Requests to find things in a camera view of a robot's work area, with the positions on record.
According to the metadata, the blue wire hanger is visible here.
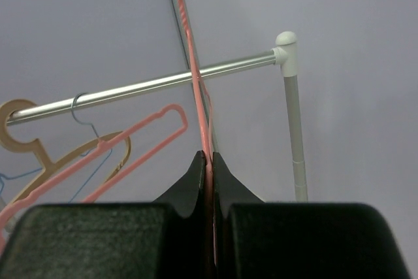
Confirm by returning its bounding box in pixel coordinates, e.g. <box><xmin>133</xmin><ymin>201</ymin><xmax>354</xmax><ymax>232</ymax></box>
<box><xmin>1</xmin><ymin>99</ymin><xmax>98</xmax><ymax>205</ymax></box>

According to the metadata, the silver white clothes rack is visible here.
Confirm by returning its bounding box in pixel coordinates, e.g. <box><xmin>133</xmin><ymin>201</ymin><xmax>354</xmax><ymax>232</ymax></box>
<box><xmin>5</xmin><ymin>30</ymin><xmax>310</xmax><ymax>203</ymax></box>

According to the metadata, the thick pink plastic hanger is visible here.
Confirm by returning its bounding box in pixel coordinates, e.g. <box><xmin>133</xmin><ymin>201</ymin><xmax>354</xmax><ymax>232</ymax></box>
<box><xmin>0</xmin><ymin>103</ymin><xmax>189</xmax><ymax>250</ymax></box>

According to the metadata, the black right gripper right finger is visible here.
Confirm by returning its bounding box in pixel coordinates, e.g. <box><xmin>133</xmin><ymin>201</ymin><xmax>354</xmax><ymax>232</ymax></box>
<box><xmin>213</xmin><ymin>153</ymin><xmax>410</xmax><ymax>278</ymax></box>

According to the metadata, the beige wooden hanger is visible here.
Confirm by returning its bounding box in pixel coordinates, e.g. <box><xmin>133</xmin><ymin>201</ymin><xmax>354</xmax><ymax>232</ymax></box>
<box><xmin>1</xmin><ymin>99</ymin><xmax>132</xmax><ymax>209</ymax></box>

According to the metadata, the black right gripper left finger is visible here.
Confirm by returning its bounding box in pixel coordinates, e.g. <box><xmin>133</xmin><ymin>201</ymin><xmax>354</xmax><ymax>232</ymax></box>
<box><xmin>1</xmin><ymin>152</ymin><xmax>214</xmax><ymax>278</ymax></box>

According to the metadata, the thin pink wire hanger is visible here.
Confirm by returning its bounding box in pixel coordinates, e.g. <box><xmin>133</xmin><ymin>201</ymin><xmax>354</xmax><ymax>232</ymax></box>
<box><xmin>177</xmin><ymin>0</ymin><xmax>216</xmax><ymax>265</ymax></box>

